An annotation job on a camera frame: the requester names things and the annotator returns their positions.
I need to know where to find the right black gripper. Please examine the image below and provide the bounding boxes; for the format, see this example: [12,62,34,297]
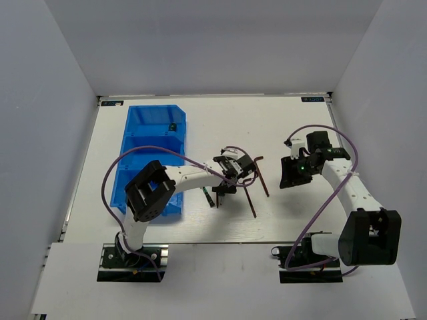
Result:
[280,154,319,189]

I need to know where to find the large brown hex key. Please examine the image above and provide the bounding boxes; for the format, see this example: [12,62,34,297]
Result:
[253,156,270,197]

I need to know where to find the green stubby screwdriver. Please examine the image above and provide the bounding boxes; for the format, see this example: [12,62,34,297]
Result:
[218,193,224,205]

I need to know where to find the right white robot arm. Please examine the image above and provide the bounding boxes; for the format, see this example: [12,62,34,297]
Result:
[280,126,402,271]

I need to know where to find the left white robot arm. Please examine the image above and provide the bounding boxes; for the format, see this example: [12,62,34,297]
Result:
[117,155,256,266]

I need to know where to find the black green precision screwdriver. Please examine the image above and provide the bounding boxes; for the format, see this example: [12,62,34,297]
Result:
[201,187,216,208]

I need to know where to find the medium brown hex key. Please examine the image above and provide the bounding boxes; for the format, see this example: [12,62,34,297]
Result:
[243,179,257,219]

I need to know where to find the right corner label sticker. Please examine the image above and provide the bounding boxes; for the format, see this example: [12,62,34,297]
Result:
[301,97,325,103]

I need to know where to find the corner label sticker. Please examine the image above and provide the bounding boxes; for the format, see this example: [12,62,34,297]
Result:
[301,97,325,103]
[101,100,124,107]

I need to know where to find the blue plastic bin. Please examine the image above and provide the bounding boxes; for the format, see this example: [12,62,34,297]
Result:
[110,105,186,214]

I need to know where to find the left corner label sticker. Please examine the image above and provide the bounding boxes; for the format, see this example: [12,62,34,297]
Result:
[101,100,124,107]

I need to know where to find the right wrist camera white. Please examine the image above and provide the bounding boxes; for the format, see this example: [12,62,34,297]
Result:
[284,139,306,159]

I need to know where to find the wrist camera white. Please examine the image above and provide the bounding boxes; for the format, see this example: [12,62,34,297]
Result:
[221,147,238,159]
[284,139,306,159]

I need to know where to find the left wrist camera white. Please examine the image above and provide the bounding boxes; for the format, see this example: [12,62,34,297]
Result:
[221,147,238,159]

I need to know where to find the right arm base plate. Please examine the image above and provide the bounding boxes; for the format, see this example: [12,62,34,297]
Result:
[271,245,343,284]

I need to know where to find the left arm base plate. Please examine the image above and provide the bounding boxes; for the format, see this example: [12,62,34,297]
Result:
[97,244,169,283]

